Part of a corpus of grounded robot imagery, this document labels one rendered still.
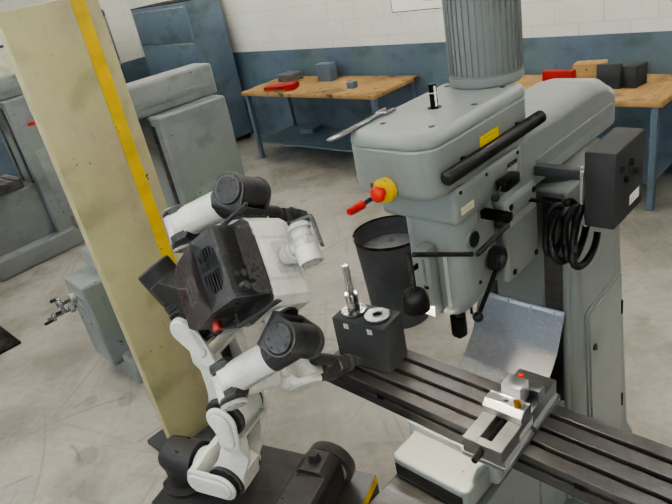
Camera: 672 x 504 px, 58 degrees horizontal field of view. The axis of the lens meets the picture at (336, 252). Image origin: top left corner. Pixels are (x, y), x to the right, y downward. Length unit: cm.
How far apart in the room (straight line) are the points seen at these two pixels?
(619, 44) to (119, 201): 438
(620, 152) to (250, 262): 95
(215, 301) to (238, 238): 17
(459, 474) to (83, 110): 208
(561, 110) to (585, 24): 404
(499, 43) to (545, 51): 449
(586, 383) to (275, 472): 119
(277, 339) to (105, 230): 160
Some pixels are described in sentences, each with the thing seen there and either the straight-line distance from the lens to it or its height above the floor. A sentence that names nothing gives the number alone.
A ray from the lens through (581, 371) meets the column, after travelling 230.
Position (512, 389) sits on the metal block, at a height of 107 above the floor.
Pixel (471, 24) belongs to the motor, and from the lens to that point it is 166.
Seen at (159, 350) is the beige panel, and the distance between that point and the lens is 327.
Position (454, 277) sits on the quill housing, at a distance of 165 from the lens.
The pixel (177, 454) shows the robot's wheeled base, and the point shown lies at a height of 74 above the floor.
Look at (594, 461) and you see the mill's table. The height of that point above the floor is 94.
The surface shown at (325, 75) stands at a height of 95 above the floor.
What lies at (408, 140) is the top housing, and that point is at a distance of 137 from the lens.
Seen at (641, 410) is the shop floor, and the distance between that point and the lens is 344.
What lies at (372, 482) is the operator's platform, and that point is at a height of 40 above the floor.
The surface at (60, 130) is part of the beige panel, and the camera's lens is 283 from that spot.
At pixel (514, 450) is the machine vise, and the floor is 96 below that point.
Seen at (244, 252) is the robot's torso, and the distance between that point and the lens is 154.
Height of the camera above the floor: 229
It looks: 27 degrees down
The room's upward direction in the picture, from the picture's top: 12 degrees counter-clockwise
